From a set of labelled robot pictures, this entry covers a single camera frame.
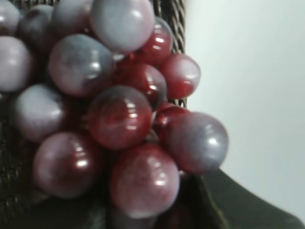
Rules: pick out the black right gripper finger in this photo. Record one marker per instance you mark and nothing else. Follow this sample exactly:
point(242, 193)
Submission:
point(221, 203)

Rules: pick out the black woven basket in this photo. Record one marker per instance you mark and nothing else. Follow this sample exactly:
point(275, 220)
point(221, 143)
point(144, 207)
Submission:
point(21, 207)

